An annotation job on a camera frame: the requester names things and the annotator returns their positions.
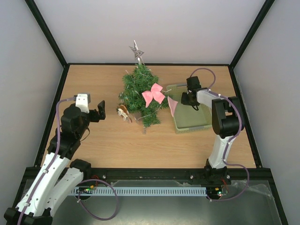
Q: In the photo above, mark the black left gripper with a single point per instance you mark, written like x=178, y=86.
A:
x=96, y=117

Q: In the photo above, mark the wooden ornament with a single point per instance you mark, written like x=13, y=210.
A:
x=123, y=112

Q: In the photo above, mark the small green christmas tree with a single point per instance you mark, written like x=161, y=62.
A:
x=143, y=93

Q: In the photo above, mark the pink paper ornament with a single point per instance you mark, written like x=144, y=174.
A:
x=153, y=94

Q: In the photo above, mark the pink triangular paper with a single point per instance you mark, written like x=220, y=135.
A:
x=172, y=105

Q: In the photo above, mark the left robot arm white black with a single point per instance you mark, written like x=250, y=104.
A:
x=59, y=174

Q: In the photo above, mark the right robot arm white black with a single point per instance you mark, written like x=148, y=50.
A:
x=227, y=123

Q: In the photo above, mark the green plastic basket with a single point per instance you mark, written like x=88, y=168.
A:
x=186, y=118

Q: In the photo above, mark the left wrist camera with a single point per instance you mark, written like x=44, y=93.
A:
x=82, y=101

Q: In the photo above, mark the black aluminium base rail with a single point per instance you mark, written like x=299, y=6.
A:
x=190, y=176

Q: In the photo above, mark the light blue cable duct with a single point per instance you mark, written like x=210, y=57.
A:
x=141, y=191

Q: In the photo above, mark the black enclosure frame post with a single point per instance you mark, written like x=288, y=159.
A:
x=46, y=31

